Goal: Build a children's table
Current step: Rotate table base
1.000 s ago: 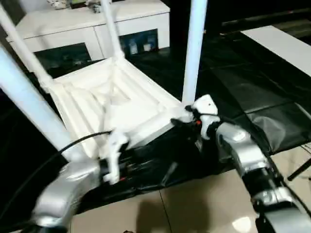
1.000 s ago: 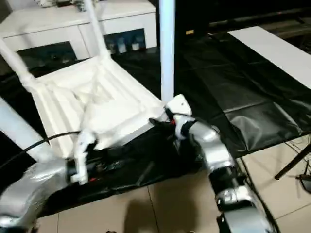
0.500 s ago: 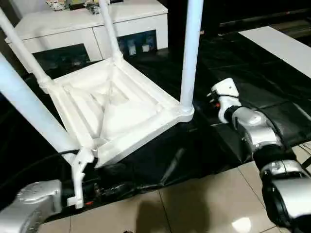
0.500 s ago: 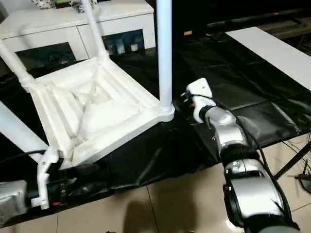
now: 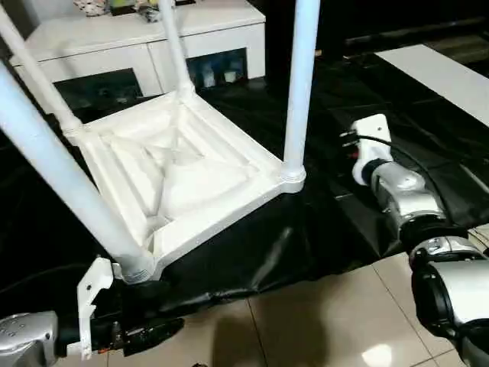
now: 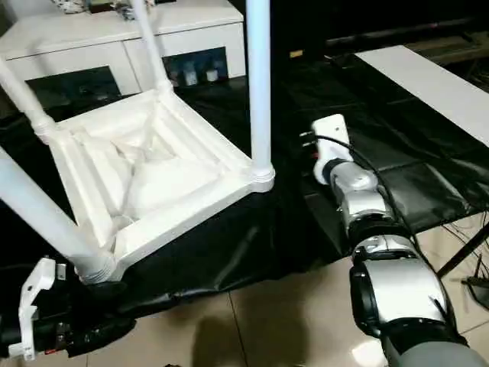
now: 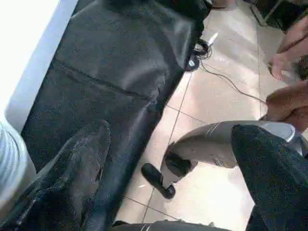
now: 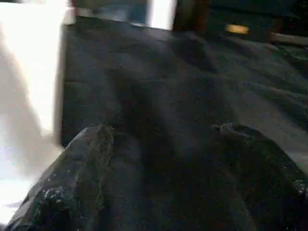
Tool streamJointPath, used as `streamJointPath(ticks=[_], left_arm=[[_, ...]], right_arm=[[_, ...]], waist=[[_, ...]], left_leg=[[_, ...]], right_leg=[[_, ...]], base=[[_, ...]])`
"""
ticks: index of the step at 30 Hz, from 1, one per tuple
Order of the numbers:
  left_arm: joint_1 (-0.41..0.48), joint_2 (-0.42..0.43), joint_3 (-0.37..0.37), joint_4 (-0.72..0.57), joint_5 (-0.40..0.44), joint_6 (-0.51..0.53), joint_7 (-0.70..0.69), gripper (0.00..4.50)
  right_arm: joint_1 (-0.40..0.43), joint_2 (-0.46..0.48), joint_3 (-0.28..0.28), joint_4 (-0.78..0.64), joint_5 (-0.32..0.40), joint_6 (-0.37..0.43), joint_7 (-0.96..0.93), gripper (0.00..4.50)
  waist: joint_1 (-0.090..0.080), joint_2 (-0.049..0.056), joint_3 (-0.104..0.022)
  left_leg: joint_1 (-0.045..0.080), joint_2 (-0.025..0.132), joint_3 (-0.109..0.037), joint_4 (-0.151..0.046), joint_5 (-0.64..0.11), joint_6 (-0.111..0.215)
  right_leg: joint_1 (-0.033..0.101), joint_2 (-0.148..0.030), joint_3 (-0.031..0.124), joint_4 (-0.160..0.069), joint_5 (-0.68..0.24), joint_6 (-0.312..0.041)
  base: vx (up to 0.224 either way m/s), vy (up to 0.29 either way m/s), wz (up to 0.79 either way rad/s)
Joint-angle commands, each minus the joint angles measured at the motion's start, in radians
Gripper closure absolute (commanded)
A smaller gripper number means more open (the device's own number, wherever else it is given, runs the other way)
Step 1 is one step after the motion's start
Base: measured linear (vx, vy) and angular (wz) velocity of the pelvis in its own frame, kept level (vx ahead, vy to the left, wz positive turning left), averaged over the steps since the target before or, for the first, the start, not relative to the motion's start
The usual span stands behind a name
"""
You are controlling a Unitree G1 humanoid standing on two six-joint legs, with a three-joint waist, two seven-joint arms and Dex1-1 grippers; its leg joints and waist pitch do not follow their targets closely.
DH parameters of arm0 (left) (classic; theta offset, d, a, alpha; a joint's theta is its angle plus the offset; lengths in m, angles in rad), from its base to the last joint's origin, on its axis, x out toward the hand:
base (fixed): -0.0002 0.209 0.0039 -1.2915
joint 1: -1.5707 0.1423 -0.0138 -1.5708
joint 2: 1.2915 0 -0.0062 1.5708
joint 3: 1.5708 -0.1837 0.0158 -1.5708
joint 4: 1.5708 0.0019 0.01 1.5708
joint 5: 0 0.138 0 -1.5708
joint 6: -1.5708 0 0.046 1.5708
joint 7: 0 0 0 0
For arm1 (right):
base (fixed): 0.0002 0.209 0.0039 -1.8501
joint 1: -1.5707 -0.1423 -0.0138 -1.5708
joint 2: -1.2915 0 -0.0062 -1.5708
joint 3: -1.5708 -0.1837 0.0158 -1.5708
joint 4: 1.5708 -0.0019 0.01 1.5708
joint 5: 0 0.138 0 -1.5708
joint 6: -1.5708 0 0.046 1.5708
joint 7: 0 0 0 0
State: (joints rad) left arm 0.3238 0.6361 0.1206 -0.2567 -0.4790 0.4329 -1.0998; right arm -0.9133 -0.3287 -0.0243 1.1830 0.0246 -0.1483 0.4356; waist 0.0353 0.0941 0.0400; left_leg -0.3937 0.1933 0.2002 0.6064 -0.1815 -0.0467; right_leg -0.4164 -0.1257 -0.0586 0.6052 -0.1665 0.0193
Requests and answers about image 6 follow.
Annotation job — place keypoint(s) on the white plastic table leg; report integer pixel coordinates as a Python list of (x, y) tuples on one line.
[(151, 46), (38, 199), (260, 95), (19, 91)]

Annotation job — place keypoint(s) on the white plastic table top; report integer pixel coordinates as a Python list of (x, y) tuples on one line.
[(172, 183)]

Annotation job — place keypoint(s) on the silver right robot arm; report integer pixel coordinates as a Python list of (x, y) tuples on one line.
[(382, 237)]

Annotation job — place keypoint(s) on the black work mat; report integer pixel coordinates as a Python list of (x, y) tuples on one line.
[(344, 95)]

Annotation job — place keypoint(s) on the small yellow box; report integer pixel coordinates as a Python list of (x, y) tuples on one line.
[(296, 53)]

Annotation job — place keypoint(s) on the white cup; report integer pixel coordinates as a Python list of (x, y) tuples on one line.
[(210, 75)]

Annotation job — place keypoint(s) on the white side table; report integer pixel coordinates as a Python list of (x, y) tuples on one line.
[(420, 88)]

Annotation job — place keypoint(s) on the dark low bench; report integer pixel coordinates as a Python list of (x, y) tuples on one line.
[(401, 34)]

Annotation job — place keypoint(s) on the black tripod base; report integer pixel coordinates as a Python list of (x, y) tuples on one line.
[(479, 286)]

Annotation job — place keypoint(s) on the grey tangled bundle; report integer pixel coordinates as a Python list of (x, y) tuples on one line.
[(126, 11)]

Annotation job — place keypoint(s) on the white sideboard cabinet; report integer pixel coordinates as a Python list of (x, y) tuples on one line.
[(76, 42)]

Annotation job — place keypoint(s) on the grey curtain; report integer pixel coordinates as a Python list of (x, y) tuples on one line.
[(5, 15)]

